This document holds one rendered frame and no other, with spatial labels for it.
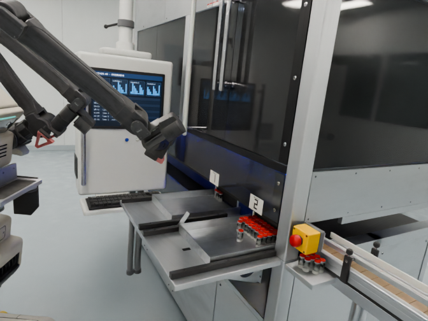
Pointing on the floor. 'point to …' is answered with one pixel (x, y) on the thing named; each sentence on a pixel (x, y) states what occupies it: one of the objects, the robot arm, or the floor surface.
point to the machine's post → (302, 148)
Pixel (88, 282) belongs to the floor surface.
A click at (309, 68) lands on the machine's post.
